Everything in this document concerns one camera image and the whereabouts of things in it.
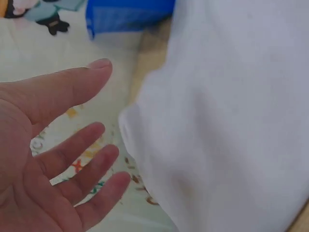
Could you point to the white cloth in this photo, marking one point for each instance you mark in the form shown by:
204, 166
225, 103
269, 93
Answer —
229, 120

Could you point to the blue plastic box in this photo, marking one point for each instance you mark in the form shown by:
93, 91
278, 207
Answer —
125, 14

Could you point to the person's left hand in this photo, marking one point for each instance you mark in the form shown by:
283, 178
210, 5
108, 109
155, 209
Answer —
21, 169

